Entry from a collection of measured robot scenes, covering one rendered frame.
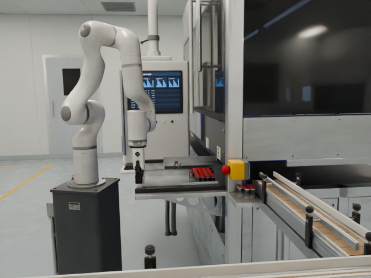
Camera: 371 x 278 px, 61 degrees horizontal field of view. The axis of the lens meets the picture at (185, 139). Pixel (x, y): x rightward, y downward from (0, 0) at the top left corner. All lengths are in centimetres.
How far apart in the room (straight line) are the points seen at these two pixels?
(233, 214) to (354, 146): 61
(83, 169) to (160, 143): 86
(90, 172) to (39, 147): 575
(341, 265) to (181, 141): 176
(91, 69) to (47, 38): 576
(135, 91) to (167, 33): 563
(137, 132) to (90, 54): 41
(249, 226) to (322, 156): 45
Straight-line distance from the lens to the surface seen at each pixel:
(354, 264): 77
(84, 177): 164
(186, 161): 201
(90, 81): 156
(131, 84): 139
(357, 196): 165
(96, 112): 163
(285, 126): 142
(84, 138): 161
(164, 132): 233
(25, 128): 741
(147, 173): 167
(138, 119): 139
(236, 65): 135
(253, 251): 154
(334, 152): 154
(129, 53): 141
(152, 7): 245
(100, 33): 149
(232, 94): 134
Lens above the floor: 130
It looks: 8 degrees down
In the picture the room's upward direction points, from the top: 1 degrees counter-clockwise
